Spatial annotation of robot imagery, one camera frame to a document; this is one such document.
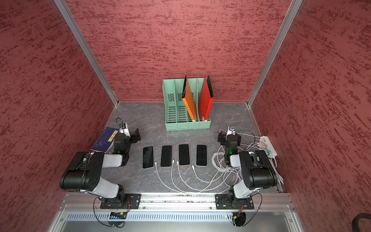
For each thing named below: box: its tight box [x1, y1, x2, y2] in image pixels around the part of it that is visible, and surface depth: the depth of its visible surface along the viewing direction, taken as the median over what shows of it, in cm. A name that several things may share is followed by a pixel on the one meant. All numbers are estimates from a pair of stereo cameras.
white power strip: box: [262, 135, 278, 159], surface depth 97 cm
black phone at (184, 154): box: [178, 144, 190, 166], surface depth 92 cm
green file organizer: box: [162, 76, 212, 131], surface depth 106 cm
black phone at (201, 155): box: [196, 144, 208, 166], surface depth 89 cm
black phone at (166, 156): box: [160, 145, 173, 167], surface depth 92 cm
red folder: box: [198, 76, 215, 122], surface depth 96 cm
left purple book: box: [89, 127, 120, 154], surface depth 97 cm
